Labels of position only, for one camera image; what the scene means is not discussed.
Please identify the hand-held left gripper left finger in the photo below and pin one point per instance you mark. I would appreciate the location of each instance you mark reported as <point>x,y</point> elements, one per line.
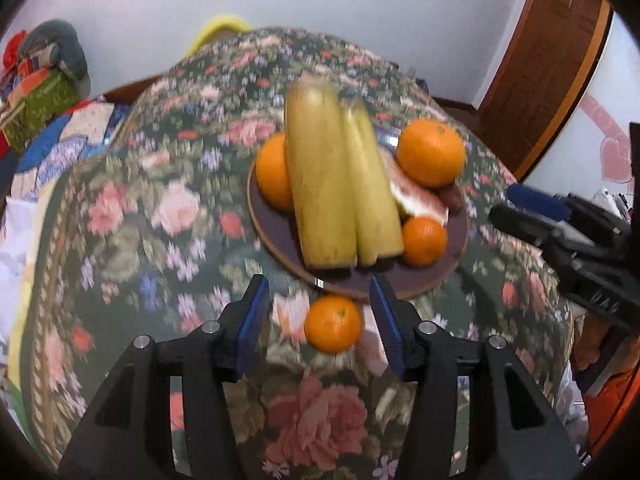
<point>252,325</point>

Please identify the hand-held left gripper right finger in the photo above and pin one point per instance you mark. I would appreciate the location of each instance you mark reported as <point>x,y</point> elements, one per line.
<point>387,327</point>

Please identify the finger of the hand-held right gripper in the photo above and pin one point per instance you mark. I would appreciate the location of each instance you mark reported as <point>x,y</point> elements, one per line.
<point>520,222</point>
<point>537,201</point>

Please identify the small orange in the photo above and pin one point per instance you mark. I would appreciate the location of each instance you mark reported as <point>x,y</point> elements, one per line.
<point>424,241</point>
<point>332,324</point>

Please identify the red date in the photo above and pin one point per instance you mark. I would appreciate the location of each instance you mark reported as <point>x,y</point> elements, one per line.
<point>452,197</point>

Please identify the purple plate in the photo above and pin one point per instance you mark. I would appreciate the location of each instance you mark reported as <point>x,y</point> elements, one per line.
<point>280,240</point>

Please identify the pomelo wedge with rind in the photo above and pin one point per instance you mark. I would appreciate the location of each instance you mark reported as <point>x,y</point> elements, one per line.
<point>417,200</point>

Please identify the large orange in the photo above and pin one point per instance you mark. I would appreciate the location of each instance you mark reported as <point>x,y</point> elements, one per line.
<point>431,152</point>
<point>272,175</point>

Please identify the white wardrobe door with hearts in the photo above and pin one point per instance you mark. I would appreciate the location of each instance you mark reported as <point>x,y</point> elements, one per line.
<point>605,120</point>

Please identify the orange garment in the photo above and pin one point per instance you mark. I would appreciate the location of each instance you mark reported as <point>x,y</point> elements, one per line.
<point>610,390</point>

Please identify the floral tablecloth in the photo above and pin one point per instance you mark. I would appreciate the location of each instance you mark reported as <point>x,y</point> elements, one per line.
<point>150,240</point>

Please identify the brown wooden door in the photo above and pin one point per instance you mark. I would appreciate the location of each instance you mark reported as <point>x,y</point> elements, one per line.
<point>550,60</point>

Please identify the patchwork quilt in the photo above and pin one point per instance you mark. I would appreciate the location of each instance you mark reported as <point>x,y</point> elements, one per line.
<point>65,135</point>

